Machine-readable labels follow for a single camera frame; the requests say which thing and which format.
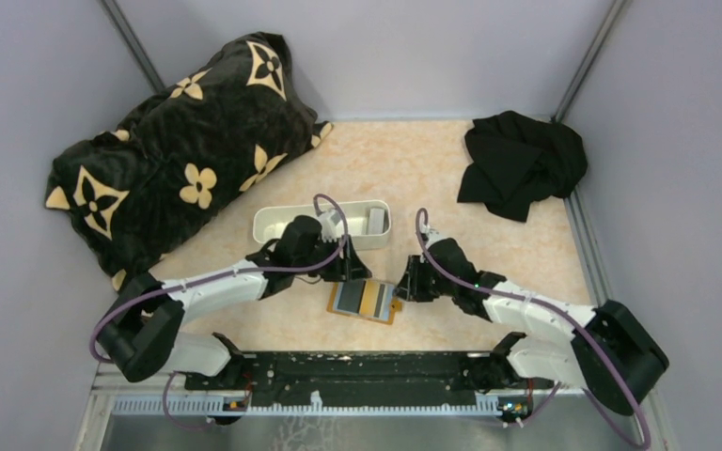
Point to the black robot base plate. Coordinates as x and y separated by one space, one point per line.
365 379

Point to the black floral patterned pillow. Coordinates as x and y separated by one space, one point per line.
139 191

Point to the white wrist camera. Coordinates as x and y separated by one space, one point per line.
430 236
333 228

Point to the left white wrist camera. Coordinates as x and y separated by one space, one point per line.
333 228

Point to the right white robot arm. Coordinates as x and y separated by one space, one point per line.
603 350

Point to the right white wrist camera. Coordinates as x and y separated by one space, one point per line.
430 236

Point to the mustard leather card holder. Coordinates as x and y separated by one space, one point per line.
378 305

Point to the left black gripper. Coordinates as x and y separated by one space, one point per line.
349 266

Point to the grey credit card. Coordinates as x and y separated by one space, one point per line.
349 297

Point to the aluminium frame rail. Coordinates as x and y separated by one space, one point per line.
159 393

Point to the white oblong plastic tray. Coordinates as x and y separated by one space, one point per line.
270 222

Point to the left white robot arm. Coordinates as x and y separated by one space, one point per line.
141 332

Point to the crumpled black cloth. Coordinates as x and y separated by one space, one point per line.
517 160

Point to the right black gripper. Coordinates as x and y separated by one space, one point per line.
415 281

